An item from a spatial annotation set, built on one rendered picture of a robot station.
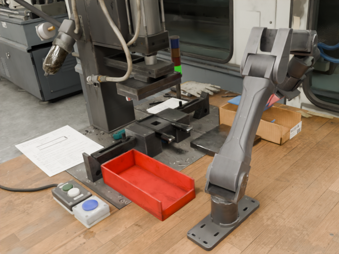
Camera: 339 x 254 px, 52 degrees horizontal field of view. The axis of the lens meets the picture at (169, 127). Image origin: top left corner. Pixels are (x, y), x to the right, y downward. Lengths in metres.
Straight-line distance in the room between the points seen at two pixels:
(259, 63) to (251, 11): 0.76
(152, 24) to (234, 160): 0.46
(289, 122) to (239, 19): 0.57
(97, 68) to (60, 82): 3.07
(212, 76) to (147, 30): 0.81
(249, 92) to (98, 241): 0.48
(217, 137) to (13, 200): 0.64
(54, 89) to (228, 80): 2.87
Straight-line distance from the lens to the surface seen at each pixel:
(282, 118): 1.26
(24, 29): 4.07
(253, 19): 1.57
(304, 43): 1.01
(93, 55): 1.21
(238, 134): 0.78
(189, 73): 1.88
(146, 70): 1.04
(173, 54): 1.34
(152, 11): 1.01
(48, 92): 4.25
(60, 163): 1.18
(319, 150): 1.15
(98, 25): 1.14
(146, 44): 1.00
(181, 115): 1.17
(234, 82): 1.68
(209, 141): 1.13
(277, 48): 0.83
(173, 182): 0.96
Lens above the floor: 1.48
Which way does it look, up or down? 27 degrees down
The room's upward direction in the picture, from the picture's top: 6 degrees counter-clockwise
